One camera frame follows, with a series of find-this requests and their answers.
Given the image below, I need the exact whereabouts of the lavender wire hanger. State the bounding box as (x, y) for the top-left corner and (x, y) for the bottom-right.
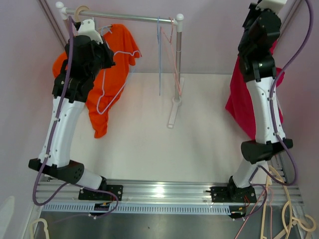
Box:
(96, 24), (142, 115)

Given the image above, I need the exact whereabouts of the orange t shirt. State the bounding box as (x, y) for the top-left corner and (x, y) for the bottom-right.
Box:
(52, 24), (141, 138)

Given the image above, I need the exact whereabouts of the blue wire hanger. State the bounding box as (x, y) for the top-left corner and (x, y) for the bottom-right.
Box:
(157, 17), (162, 96)

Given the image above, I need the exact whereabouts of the pink wire hanger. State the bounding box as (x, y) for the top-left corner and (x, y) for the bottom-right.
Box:
(160, 17), (181, 97)

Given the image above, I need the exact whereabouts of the crimson t shirt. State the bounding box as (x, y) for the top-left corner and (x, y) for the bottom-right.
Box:
(225, 39), (286, 140)

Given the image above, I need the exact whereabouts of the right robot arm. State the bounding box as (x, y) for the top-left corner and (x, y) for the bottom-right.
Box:
(227, 0), (293, 203)

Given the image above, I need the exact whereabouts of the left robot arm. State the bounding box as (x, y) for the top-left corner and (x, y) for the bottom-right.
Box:
(28, 34), (115, 200)

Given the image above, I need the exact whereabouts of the beige wooden hanger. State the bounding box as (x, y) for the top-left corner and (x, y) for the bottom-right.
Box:
(74, 5), (113, 33)

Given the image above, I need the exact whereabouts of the beige hanger bottom left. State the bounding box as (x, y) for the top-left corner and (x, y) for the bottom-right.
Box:
(29, 218), (50, 239)

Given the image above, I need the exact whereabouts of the white metal clothes rack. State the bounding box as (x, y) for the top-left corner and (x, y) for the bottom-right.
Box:
(55, 1), (184, 128)

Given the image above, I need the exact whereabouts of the beige hangers pile right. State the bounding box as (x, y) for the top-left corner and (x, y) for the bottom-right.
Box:
(260, 176), (317, 239)

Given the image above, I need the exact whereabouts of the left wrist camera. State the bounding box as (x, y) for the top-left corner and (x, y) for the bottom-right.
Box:
(72, 19), (104, 45)

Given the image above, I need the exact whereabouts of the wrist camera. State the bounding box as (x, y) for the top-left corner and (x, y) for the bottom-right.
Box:
(256, 0), (287, 14)
(72, 19), (104, 45)

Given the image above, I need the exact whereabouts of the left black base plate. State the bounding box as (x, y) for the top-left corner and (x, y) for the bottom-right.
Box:
(78, 184), (124, 201)

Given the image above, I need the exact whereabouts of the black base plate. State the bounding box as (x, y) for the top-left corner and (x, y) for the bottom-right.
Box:
(78, 184), (124, 201)
(206, 186), (257, 203)

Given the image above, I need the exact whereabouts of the aluminium mounting rail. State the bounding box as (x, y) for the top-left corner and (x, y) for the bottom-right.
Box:
(36, 177), (304, 206)

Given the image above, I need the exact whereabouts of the white slotted cable duct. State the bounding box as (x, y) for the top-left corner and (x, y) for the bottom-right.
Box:
(42, 203), (243, 215)

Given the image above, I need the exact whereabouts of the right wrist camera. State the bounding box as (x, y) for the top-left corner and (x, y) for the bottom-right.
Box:
(256, 0), (287, 14)

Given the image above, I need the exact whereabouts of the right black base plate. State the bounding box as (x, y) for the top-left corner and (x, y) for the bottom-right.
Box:
(206, 186), (257, 203)

